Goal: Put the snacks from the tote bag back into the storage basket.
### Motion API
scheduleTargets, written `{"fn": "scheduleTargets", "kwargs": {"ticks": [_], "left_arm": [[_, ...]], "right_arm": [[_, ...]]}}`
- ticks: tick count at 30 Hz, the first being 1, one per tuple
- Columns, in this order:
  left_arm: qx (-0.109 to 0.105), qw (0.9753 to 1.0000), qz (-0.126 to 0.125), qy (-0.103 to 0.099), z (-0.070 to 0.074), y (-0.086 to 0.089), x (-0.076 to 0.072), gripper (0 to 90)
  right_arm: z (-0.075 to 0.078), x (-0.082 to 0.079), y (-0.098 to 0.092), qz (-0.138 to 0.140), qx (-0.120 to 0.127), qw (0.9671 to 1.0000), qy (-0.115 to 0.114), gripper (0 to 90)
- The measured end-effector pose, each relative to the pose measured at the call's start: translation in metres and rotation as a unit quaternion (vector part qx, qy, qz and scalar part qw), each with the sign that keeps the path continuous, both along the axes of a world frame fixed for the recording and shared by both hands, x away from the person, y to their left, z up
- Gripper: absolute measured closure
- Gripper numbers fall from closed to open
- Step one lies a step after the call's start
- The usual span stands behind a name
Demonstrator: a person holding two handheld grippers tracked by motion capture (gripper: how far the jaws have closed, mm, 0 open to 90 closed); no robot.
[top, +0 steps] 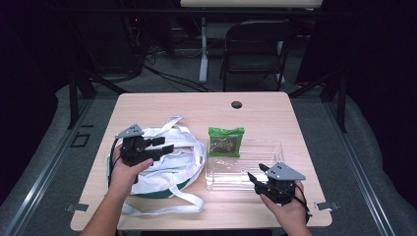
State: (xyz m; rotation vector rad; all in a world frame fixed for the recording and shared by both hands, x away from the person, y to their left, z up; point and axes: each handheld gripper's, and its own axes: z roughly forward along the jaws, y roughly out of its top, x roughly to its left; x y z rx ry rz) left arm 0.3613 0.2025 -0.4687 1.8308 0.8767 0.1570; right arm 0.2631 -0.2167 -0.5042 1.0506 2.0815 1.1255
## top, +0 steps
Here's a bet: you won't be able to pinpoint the green snack packet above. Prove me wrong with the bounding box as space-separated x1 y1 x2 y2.
208 126 246 158

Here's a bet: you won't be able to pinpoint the black floor cables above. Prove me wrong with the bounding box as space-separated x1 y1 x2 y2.
143 45 211 93

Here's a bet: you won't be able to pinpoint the white tote bag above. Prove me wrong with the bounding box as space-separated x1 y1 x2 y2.
106 115 208 217

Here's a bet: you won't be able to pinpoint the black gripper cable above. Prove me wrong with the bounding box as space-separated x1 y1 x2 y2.
107 138 123 189
294 182 314 224

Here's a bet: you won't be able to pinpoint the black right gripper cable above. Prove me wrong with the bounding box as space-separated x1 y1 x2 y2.
294 182 314 224

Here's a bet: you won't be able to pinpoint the white desk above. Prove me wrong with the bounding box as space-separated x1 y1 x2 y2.
179 0 325 85

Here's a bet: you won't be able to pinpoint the black folding chair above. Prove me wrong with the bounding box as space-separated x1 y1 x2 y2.
219 19 293 93

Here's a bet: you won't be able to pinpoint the clear plastic storage box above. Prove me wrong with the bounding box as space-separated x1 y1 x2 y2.
205 139 285 192

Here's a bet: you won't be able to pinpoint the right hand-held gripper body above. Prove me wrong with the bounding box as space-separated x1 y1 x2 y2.
254 161 307 206

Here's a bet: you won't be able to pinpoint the metal table corner bracket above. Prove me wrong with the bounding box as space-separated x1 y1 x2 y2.
314 201 340 212
65 203 89 213

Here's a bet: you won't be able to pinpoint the metal floor rail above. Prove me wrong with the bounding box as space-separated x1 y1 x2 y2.
0 97 96 236
322 100 398 236

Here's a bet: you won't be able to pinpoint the person's right hand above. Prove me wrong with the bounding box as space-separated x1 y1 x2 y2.
260 180 310 228

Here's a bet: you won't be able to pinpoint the black metal stand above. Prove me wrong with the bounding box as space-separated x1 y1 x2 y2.
66 70 128 131
287 63 349 134

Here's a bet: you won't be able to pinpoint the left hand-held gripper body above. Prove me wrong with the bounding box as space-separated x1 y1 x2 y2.
114 123 155 167

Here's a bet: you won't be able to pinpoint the person's left hand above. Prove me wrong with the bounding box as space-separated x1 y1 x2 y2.
107 152 154 199

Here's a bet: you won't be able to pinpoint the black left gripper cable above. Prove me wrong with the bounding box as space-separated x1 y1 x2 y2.
107 138 123 189

